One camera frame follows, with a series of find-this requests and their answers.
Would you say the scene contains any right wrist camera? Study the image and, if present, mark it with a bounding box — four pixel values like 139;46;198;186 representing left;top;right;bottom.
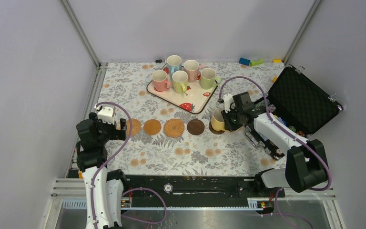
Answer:
217;94;234;113

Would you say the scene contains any green mug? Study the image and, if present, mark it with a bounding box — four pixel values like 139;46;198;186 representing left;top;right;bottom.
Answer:
200;68;222;90

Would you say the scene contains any floral tablecloth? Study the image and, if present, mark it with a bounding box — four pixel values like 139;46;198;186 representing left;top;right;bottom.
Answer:
98;62;285;177

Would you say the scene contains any black poker chip case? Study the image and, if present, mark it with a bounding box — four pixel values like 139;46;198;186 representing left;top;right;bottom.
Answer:
252;65;343;160

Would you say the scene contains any light bamboo coaster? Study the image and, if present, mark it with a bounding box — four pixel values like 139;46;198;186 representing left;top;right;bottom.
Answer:
143;119;162;135

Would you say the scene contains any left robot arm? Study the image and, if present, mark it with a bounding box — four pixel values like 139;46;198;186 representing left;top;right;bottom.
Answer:
76;112;129;229

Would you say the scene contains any pink mug back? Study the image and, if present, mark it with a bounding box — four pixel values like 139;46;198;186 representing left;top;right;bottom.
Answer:
183;60;205;83

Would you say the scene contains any chrome case handle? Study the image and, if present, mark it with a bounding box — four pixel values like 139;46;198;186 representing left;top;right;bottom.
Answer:
244;128;264;148

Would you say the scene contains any green toy brick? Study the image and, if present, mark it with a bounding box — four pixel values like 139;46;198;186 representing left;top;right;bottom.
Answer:
250;58;264;67

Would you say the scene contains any yellow mug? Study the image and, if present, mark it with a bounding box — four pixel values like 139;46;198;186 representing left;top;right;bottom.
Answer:
211;108;225;131

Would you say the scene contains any white poker chip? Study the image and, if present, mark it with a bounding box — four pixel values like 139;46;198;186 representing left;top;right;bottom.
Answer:
163;183;173;193

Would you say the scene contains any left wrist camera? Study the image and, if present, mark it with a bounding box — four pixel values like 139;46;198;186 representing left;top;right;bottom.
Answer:
95;105;115;125

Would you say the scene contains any pink mug front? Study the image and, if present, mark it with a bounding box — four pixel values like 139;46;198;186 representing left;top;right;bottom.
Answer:
152;70;172;92

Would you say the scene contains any woven rattan coaster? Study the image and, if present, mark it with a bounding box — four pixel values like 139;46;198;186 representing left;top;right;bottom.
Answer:
163;119;185;138

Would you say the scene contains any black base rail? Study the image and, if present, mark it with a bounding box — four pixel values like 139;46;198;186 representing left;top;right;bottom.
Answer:
124;175;285;208

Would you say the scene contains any small dark wooden coaster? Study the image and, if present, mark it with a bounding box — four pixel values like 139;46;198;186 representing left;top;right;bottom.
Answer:
187;119;205;135

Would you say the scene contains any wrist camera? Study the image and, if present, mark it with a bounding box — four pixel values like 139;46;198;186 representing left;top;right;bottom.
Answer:
95;105;115;125
217;94;234;113

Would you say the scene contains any tan woven coaster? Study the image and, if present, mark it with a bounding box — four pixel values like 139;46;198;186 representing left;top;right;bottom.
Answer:
126;118;141;136

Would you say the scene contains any blue toy brick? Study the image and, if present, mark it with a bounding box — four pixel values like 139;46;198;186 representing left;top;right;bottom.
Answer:
238;58;251;66

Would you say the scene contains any yellow-green mug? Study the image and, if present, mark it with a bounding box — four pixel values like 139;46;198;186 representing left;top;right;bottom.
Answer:
172;71;188;94

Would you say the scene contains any dark wooden coaster under mug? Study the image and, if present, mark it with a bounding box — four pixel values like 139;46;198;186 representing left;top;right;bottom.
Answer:
208;121;226;135

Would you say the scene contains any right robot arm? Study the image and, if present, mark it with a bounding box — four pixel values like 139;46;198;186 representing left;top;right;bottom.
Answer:
218;92;332;197

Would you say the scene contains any strawberry print tray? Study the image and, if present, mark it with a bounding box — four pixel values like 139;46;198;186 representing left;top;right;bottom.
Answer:
147;60;222;114

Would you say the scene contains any pink mug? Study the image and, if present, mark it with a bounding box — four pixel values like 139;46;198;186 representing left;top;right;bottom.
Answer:
183;60;205;83
152;70;172;92

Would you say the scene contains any blue mug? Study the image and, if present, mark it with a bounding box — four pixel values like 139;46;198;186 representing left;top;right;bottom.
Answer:
166;55;182;75

